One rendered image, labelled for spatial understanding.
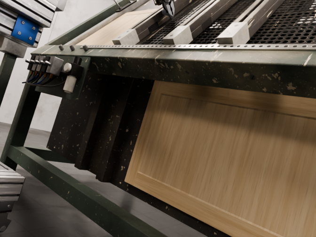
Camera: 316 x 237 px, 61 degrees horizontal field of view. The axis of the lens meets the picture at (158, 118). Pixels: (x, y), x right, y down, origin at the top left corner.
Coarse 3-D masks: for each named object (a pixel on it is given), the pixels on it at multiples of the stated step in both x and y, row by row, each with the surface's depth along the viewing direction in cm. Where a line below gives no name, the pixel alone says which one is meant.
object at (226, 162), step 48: (192, 96) 121; (240, 96) 107; (288, 96) 95; (144, 144) 133; (192, 144) 116; (240, 144) 102; (288, 144) 92; (192, 192) 110; (240, 192) 98; (288, 192) 88
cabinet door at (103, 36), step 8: (120, 16) 196; (128, 16) 190; (136, 16) 182; (144, 16) 175; (112, 24) 187; (120, 24) 179; (128, 24) 173; (96, 32) 183; (104, 32) 177; (112, 32) 170; (120, 32) 164; (88, 40) 174; (96, 40) 168; (104, 40) 162
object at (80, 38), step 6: (138, 0) 210; (144, 0) 215; (132, 6) 207; (138, 6) 211; (120, 12) 200; (126, 12) 204; (108, 18) 195; (114, 18) 197; (96, 24) 192; (102, 24) 190; (90, 30) 185; (96, 30) 188; (78, 36) 182; (84, 36) 182; (72, 42) 176; (78, 42) 179
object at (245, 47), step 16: (112, 48) 134; (128, 48) 125; (144, 48) 118; (160, 48) 112; (176, 48) 106; (192, 48) 101; (208, 48) 96; (224, 48) 92; (240, 48) 88; (256, 48) 85; (272, 48) 81; (288, 48) 78; (304, 48) 75
